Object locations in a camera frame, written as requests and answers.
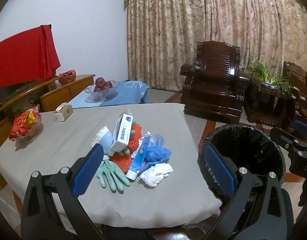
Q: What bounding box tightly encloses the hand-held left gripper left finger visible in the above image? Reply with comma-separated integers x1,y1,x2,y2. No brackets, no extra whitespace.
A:
21,144,105,240

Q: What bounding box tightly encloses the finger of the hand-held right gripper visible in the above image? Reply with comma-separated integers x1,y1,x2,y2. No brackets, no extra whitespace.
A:
292,119,307,134
270,127,307,153

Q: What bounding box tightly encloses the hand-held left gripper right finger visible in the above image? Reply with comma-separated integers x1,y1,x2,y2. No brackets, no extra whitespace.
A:
203,144,285,240

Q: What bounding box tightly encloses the green rubber glove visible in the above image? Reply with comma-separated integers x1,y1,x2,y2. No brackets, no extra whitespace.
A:
96,148,131,193

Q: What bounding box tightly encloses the black trash bin with bag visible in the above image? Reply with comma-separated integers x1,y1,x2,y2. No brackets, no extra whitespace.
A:
197,124,286,205

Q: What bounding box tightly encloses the long orange foam net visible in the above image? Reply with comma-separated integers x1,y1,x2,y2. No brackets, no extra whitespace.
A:
111,152,137,175

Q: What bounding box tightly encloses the white and blue carton box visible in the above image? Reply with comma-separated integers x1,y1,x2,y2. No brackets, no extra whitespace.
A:
110,113,134,153

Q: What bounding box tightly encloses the white and blue tube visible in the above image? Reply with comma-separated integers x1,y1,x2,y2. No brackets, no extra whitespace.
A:
125,132,151,180

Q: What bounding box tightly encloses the white tissue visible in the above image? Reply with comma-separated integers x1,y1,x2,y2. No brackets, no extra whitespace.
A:
139,163,174,187

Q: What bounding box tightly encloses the blue plastic bag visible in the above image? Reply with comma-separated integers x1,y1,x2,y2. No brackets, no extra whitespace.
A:
143,145,171,167

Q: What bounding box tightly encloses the clear plastic cup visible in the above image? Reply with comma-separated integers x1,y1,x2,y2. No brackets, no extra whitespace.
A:
151,134,166,148

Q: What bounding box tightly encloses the dark wooden side table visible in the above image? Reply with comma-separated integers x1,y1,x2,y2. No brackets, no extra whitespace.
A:
244,79,295,128

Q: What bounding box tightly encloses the dark wooden armchair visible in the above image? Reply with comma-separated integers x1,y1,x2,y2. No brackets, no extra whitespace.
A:
181,41,251,124
283,61,307,137

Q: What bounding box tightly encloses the grey tablecloth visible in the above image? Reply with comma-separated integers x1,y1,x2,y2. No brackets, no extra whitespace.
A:
0,102,223,229

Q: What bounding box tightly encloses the potted green plant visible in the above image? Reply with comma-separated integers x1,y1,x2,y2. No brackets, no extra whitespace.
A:
242,60,298,98

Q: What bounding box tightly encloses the folded orange foam net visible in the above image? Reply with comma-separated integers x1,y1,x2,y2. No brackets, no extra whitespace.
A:
128,124,144,153

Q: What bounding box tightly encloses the tissue box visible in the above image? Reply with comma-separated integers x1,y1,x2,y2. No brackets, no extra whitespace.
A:
53,103,73,122

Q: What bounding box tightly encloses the glass dish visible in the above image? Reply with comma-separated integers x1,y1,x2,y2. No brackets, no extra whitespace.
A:
12,114,42,143

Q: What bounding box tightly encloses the glass fruit bowl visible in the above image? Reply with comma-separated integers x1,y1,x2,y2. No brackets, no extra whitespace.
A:
84,80,119,103

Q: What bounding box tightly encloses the glass bowl of snacks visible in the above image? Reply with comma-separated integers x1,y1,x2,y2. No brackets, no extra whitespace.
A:
9,104,41,140

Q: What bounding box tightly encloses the blue tablecloth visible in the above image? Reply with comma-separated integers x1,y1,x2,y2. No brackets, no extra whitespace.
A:
67,80,150,109

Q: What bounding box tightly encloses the curved wooden chair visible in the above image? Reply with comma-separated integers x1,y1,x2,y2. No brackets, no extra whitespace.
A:
0,76,62,188

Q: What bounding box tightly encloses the red basket on cabinet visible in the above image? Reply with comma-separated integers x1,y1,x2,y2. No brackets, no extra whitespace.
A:
58,70,77,84

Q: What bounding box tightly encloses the patterned beige curtain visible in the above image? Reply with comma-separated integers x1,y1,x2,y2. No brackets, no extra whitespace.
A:
124,0,307,92

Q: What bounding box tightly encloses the red cloth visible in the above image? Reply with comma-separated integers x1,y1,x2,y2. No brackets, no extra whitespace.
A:
0,24,61,90

